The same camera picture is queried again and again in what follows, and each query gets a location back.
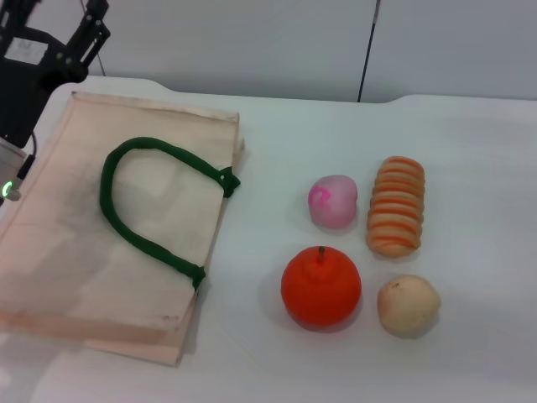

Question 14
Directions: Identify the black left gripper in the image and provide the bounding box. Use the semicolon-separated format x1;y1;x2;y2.
0;0;112;148

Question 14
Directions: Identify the white canvas handbag green handle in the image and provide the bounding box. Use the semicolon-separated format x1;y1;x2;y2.
0;90;247;369

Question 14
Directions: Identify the beige round egg yolk pastry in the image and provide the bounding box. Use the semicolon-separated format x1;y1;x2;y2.
376;275;442;338

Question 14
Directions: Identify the black vertical pole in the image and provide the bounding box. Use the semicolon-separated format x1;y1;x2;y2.
357;0;381;103

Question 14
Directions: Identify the pink peach bun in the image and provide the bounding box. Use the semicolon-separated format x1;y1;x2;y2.
308;175;359;228

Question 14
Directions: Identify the orange toy fruit with stem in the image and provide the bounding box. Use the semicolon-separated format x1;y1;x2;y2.
279;246;362;332

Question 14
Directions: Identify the orange striped long bread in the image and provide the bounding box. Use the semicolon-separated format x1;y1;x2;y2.
366;155;426;258

